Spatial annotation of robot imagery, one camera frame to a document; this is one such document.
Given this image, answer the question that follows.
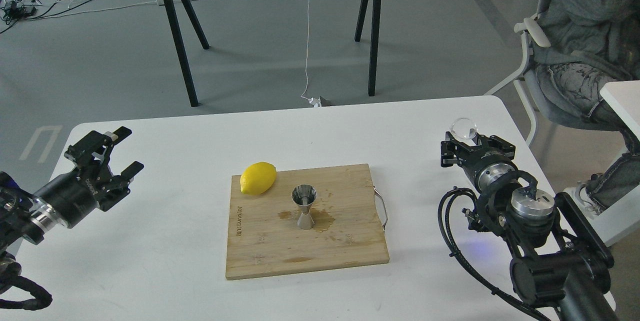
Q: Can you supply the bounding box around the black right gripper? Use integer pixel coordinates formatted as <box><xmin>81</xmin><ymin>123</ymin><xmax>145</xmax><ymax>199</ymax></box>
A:
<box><xmin>440</xmin><ymin>132</ymin><xmax>517</xmax><ymax>192</ymax></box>

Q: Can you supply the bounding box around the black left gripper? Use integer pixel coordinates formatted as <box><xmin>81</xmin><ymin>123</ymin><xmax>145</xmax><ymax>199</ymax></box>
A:
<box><xmin>31</xmin><ymin>126</ymin><xmax>144</xmax><ymax>229</ymax></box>

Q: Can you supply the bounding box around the small clear glass cup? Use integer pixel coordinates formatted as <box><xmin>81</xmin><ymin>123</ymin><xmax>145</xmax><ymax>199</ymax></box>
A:
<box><xmin>449</xmin><ymin>117</ymin><xmax>478</xmax><ymax>140</ymax></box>

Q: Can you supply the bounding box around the steel jigger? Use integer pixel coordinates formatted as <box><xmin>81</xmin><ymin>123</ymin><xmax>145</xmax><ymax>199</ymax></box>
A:
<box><xmin>291</xmin><ymin>184</ymin><xmax>317</xmax><ymax>230</ymax></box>

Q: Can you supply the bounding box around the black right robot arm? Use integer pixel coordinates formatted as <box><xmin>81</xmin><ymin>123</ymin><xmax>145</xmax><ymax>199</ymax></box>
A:
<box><xmin>438</xmin><ymin>131</ymin><xmax>618</xmax><ymax>321</ymax></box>

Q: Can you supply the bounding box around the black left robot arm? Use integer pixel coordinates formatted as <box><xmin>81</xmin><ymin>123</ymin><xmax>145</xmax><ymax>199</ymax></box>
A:
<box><xmin>0</xmin><ymin>126</ymin><xmax>144</xmax><ymax>311</ymax></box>

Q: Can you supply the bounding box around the white office chair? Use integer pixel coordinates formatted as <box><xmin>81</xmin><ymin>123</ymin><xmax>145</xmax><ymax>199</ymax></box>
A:
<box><xmin>486</xmin><ymin>0</ymin><xmax>614</xmax><ymax>144</ymax></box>

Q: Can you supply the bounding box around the yellow lemon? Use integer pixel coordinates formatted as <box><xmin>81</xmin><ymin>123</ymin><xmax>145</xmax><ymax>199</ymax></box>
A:
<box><xmin>239</xmin><ymin>162</ymin><xmax>277</xmax><ymax>196</ymax></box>

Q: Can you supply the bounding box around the white side table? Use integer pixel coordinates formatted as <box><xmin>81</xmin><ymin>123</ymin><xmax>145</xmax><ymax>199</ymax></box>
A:
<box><xmin>590</xmin><ymin>80</ymin><xmax>640</xmax><ymax>247</ymax></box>

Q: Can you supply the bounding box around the wooden cutting board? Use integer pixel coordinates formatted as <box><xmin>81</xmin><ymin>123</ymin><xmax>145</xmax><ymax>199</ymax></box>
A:
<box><xmin>225</xmin><ymin>164</ymin><xmax>390</xmax><ymax>280</ymax></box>

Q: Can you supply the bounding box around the person in grey hoodie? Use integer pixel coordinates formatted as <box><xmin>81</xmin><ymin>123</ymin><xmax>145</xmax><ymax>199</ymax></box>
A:
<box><xmin>534</xmin><ymin>0</ymin><xmax>639</xmax><ymax>216</ymax></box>

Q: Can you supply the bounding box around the white hanging cable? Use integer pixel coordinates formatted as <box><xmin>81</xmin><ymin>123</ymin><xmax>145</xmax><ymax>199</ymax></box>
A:
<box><xmin>300</xmin><ymin>0</ymin><xmax>323</xmax><ymax>108</ymax></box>

